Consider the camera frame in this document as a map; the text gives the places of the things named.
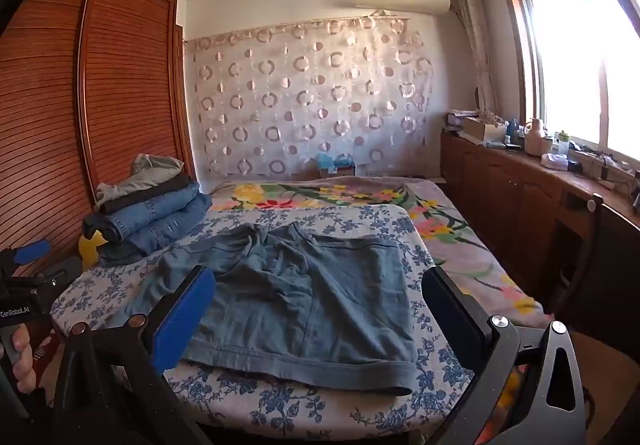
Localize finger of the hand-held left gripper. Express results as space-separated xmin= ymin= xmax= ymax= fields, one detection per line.
xmin=0 ymin=239 xmax=52 ymax=271

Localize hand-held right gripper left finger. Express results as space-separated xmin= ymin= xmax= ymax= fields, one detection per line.
xmin=52 ymin=266 xmax=216 ymax=445

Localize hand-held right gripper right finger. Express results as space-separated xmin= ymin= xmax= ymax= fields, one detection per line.
xmin=422 ymin=266 xmax=586 ymax=445

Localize blue-grey short pants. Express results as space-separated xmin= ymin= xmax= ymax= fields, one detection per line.
xmin=125 ymin=221 xmax=418 ymax=396

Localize folded dark brown pants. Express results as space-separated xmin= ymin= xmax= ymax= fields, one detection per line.
xmin=102 ymin=175 xmax=193 ymax=216

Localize folded grey-green pants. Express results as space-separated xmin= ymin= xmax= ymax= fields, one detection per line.
xmin=95 ymin=154 xmax=186 ymax=206

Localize person's left hand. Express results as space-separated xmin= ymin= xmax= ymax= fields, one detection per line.
xmin=12 ymin=325 xmax=37 ymax=393

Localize yellow plush toy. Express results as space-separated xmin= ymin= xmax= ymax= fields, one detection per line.
xmin=79 ymin=230 xmax=108 ymax=271

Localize patterned floor rug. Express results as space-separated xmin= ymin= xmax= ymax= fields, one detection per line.
xmin=30 ymin=325 xmax=63 ymax=376

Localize folded blue jeans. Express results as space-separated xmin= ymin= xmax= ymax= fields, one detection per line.
xmin=97 ymin=205 xmax=211 ymax=268
xmin=82 ymin=182 xmax=213 ymax=243

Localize long wooden cabinet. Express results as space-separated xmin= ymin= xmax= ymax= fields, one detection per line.
xmin=440 ymin=128 xmax=640 ymax=326

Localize dark chair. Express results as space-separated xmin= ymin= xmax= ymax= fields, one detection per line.
xmin=550 ymin=194 xmax=640 ymax=376

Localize bed with floral blue cover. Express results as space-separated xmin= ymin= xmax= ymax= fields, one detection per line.
xmin=50 ymin=204 xmax=476 ymax=441

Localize wooden slatted wardrobe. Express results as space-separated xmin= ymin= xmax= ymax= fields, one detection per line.
xmin=0 ymin=0 xmax=198 ymax=276

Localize open cardboard box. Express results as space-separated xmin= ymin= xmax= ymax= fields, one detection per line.
xmin=462 ymin=111 xmax=508 ymax=143

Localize cardboard box with blue bag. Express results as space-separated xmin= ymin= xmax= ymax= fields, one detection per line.
xmin=315 ymin=152 xmax=357 ymax=181

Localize stack of papers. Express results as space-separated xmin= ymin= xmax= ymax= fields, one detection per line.
xmin=446 ymin=110 xmax=481 ymax=131

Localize white jug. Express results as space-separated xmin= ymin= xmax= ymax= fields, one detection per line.
xmin=524 ymin=118 xmax=546 ymax=156

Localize sheer curtain with circles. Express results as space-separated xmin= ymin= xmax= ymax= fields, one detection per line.
xmin=185 ymin=15 xmax=433 ymax=181

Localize patterned window curtain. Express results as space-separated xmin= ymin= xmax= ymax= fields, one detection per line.
xmin=452 ymin=0 xmax=498 ymax=116

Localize wood-framed window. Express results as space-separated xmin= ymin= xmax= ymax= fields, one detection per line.
xmin=495 ymin=0 xmax=640 ymax=171

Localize white air deflector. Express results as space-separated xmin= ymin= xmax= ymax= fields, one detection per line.
xmin=355 ymin=0 xmax=451 ymax=16

